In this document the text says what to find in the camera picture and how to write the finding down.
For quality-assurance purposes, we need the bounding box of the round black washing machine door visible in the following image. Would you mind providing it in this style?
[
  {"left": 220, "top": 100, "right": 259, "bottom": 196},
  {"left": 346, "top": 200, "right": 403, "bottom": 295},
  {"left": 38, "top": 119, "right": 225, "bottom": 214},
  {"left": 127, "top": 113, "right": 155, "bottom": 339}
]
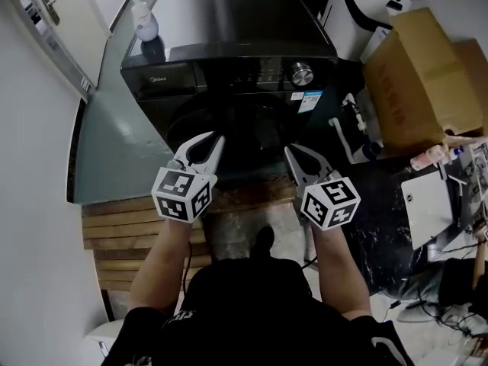
[{"left": 165, "top": 103, "right": 306, "bottom": 185}]

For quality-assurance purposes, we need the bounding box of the pink bottle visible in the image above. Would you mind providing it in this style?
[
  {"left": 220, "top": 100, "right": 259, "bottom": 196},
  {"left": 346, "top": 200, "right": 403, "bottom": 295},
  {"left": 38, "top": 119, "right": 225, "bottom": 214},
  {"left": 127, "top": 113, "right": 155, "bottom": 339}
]
[{"left": 410, "top": 146, "right": 445, "bottom": 169}]

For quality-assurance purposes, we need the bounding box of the white laptop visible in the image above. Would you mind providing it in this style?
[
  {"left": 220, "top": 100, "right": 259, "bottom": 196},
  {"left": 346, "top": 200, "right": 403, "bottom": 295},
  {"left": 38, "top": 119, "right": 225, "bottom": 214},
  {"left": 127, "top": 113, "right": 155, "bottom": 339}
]
[{"left": 400, "top": 169, "right": 464, "bottom": 251}]

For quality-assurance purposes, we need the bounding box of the white detergent bottle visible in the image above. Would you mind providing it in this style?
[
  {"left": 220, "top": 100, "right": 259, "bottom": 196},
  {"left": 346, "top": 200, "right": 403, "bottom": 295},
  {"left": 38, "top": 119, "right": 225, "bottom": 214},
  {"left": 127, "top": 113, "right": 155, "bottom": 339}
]
[{"left": 130, "top": 0, "right": 159, "bottom": 43}]

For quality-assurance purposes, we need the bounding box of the white bottle with blue cap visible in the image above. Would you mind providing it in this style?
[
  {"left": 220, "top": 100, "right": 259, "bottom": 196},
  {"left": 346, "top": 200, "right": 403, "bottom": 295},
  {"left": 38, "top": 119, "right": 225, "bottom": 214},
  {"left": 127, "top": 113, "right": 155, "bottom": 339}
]
[{"left": 444, "top": 145, "right": 464, "bottom": 163}]

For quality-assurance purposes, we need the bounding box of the white panel with black stripe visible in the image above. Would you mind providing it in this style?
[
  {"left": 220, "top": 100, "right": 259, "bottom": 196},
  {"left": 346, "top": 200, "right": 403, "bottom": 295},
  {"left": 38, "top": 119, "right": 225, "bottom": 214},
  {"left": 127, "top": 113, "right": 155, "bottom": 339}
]
[{"left": 318, "top": 0, "right": 416, "bottom": 63}]

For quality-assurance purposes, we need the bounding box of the wooden slatted pallet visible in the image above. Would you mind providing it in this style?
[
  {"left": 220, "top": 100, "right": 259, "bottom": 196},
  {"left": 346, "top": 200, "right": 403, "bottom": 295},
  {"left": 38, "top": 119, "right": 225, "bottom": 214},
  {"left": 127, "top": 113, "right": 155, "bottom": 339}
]
[{"left": 81, "top": 181, "right": 306, "bottom": 295}]

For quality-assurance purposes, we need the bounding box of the black marble table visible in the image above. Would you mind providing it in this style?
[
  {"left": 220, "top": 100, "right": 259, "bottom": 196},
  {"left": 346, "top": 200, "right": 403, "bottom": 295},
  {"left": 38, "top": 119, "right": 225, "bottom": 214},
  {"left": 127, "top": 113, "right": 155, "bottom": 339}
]
[{"left": 335, "top": 154, "right": 481, "bottom": 299}]

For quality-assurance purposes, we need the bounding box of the black washing machine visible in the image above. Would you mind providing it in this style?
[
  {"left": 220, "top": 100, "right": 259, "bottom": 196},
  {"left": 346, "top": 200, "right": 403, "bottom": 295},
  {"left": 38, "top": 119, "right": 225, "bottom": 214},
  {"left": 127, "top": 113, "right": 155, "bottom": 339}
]
[{"left": 120, "top": 0, "right": 340, "bottom": 185}]

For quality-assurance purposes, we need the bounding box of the person's black shoe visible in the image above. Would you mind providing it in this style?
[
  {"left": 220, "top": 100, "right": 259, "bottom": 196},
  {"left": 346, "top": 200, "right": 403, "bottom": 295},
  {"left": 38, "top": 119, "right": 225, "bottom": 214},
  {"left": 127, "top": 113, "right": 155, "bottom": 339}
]
[{"left": 253, "top": 225, "right": 276, "bottom": 261}]

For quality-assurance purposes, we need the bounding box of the white hose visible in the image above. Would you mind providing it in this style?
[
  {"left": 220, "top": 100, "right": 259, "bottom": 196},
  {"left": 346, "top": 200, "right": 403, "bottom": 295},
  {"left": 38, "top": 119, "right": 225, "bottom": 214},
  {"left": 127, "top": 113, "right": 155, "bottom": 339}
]
[{"left": 329, "top": 93, "right": 386, "bottom": 165}]

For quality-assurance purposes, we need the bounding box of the brown cardboard box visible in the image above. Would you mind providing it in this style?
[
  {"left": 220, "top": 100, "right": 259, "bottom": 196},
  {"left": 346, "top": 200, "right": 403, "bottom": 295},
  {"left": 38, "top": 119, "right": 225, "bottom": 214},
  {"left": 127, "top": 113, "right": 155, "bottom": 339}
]
[{"left": 361, "top": 7, "right": 488, "bottom": 158}]

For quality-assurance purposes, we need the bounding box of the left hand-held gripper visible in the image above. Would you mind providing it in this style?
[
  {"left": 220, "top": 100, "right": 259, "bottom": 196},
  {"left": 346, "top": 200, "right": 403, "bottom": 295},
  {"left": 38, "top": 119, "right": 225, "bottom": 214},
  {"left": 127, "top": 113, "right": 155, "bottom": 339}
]
[{"left": 151, "top": 130, "right": 226, "bottom": 226}]

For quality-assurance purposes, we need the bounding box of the metal door handle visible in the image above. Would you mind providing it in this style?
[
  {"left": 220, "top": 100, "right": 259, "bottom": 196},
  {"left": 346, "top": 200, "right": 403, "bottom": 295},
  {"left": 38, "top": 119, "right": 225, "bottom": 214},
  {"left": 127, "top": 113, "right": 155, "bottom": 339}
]
[{"left": 40, "top": 0, "right": 62, "bottom": 26}]

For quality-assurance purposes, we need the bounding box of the person's left forearm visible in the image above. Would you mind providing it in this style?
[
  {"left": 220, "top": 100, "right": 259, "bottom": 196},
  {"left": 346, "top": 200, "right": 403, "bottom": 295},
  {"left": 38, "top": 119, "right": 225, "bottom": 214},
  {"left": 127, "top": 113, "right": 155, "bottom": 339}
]
[{"left": 127, "top": 217, "right": 199, "bottom": 316}]

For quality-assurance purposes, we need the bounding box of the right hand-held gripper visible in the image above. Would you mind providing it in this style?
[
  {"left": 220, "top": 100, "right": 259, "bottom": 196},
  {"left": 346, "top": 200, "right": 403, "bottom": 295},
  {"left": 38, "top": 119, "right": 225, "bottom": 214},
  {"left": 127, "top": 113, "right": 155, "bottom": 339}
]
[{"left": 284, "top": 146, "right": 361, "bottom": 231}]

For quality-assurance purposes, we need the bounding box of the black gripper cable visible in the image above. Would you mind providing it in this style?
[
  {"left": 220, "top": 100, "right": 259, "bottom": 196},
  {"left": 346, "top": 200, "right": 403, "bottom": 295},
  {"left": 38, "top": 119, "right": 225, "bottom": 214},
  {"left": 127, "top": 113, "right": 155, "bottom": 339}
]
[
  {"left": 300, "top": 223, "right": 319, "bottom": 270},
  {"left": 181, "top": 240, "right": 194, "bottom": 300}
]

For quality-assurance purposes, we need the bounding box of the person's black clothing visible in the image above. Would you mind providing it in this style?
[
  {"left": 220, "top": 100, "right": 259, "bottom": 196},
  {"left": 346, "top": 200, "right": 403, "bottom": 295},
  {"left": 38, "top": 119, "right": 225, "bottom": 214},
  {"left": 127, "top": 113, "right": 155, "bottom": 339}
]
[{"left": 101, "top": 257, "right": 415, "bottom": 366}]

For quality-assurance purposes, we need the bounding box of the person's right forearm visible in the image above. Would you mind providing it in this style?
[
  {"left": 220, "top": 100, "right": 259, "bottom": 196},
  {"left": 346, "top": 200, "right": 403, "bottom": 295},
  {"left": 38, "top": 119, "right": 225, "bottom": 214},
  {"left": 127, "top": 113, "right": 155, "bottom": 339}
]
[{"left": 310, "top": 223, "right": 373, "bottom": 318}]

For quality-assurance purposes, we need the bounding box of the white plastic object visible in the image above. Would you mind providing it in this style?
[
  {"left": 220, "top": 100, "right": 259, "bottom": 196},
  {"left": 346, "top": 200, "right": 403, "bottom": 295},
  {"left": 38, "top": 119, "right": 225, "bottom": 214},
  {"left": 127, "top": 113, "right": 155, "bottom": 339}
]
[{"left": 82, "top": 318, "right": 125, "bottom": 366}]

